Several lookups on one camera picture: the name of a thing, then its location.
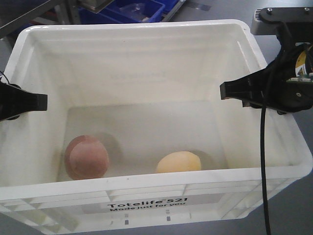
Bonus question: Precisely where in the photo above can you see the blue storage bin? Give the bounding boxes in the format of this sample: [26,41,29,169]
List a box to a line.
[78,0,178,24]

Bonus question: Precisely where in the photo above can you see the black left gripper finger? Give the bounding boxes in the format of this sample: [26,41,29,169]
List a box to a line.
[7,84,48,119]

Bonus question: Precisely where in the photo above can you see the white plastic tote box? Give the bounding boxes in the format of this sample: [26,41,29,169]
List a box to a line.
[0,19,313,234]

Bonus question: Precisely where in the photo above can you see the pink plush fruit toy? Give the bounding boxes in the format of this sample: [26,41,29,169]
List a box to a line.
[64,135,109,180]

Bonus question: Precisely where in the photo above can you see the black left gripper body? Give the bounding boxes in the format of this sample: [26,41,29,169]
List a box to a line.
[0,82,11,121]

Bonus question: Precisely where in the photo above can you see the yellow plush fruit toy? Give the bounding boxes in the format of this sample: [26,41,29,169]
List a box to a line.
[156,151,202,173]

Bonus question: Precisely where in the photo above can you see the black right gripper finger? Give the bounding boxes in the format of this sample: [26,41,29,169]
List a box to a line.
[220,69,269,101]
[242,98,263,108]

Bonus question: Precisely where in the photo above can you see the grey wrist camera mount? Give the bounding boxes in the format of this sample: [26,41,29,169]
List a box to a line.
[250,6,313,36]

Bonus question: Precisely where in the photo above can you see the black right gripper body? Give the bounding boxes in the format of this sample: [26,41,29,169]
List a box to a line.
[259,44,313,116]

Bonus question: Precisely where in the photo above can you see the black cable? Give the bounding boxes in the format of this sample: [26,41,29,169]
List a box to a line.
[259,44,298,235]

